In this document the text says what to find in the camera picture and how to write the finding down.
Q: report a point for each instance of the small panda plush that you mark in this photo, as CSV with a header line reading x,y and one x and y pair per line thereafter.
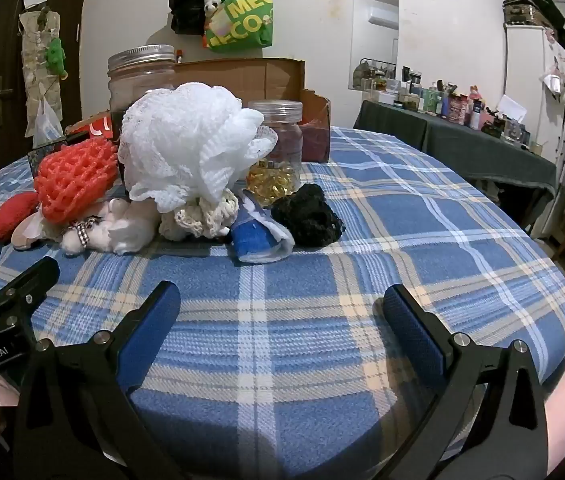
x,y
212,2

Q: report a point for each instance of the clear jar of gold capsules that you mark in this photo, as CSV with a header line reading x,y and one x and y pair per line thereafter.
x,y
282,130

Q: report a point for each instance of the black patterned box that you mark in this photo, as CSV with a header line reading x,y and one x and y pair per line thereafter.
x,y
45,152

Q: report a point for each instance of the orange mesh bath sponge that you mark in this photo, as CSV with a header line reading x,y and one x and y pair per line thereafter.
x,y
72,180

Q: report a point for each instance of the black bag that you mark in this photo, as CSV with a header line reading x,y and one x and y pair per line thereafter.
x,y
185,5

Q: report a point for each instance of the beige powder puff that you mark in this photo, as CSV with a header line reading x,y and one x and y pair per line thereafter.
x,y
25,236

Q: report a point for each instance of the black fuzzy scrunchie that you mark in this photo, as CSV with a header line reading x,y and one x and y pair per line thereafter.
x,y
307,220

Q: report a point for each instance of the cardboard box red inside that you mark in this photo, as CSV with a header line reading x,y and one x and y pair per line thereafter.
x,y
242,80

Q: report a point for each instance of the brown door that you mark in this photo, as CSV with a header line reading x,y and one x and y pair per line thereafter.
x,y
7,45

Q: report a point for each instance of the white wardrobe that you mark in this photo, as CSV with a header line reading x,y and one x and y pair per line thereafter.
x,y
527,85

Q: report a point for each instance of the white mesh bath pouf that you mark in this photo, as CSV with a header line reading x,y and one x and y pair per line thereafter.
x,y
187,135

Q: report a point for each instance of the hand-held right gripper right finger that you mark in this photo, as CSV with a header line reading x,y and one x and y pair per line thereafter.
x,y
412,332

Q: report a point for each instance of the side table dark green cloth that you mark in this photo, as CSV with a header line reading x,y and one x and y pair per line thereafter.
x,y
462,145

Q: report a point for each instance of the glass jar with metal lid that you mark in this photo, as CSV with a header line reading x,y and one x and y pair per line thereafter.
x,y
132,85

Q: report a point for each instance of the black clothing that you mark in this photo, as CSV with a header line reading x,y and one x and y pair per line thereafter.
x,y
560,20

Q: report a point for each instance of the red round pad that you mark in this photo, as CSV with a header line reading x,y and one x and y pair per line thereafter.
x,y
10,215

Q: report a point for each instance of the cream crochet scrunchie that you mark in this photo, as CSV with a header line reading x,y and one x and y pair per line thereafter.
x,y
187,225

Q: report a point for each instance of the hanging fabric organiser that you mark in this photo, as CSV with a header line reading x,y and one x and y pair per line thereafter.
x,y
37,100

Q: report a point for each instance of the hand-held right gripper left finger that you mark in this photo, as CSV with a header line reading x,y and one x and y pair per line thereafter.
x,y
155,325

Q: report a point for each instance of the blue plaid blanket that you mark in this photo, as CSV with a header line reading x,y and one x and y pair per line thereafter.
x,y
287,310

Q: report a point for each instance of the green tote bag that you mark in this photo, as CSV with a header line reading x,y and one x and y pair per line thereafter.
x,y
242,20

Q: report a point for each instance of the blue and white cloth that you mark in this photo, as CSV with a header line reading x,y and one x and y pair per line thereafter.
x,y
252,240

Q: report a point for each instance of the wall mirror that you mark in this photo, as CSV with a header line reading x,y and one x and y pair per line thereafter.
x,y
372,35

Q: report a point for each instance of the green plush toy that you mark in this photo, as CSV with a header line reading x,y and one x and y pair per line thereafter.
x,y
56,57

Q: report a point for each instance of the side table with bottles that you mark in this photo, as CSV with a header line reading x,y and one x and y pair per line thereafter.
x,y
452,105

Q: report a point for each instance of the suitcase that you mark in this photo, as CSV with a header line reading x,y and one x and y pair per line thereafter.
x,y
520,12

